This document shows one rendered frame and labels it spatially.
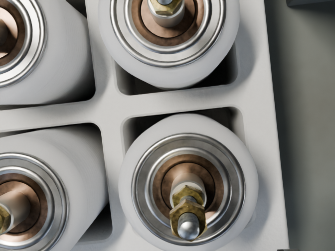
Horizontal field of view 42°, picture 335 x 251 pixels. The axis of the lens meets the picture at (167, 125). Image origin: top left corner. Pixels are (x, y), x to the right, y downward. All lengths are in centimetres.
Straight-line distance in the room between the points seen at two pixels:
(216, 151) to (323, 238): 32
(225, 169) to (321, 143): 29
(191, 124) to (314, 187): 31
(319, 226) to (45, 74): 40
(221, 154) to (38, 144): 12
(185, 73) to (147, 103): 8
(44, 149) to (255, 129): 17
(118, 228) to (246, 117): 14
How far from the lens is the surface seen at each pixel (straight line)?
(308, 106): 56
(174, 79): 29
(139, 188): 29
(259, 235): 38
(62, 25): 31
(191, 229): 20
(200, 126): 29
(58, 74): 32
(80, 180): 31
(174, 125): 29
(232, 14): 30
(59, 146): 32
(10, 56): 31
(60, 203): 31
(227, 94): 36
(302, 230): 58
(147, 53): 29
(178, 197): 25
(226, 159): 29
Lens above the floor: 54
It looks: 86 degrees down
